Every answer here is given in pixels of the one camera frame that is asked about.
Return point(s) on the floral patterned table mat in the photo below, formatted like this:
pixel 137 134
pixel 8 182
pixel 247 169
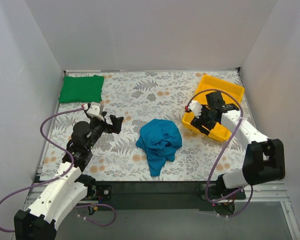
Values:
pixel 140 97

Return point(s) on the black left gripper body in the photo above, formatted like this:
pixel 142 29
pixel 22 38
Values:
pixel 107 122

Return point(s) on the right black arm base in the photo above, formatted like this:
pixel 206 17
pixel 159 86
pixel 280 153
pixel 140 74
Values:
pixel 214 193

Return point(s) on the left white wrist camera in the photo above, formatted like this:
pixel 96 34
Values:
pixel 92 109

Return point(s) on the yellow plastic bin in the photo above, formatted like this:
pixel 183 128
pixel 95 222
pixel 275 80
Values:
pixel 210 90

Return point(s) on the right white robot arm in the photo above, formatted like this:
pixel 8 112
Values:
pixel 264 159

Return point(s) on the blue t shirt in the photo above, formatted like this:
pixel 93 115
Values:
pixel 159 139

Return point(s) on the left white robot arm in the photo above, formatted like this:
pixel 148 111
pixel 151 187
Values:
pixel 69 186

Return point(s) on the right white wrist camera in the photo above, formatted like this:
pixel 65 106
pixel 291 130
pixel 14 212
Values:
pixel 195 107

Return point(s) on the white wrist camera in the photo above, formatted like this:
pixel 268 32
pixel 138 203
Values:
pixel 92 109
pixel 195 107

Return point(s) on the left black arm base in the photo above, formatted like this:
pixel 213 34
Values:
pixel 95 190

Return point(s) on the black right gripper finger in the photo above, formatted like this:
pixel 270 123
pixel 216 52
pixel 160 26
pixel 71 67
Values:
pixel 199 122
pixel 206 129

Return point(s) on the aluminium frame rail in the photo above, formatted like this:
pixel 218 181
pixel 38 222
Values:
pixel 175 211

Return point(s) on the folded green t shirt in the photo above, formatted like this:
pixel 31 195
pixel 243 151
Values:
pixel 84 89

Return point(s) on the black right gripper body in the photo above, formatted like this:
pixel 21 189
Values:
pixel 203 119

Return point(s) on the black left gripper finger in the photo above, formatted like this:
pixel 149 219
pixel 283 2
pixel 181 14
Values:
pixel 101 116
pixel 116 124

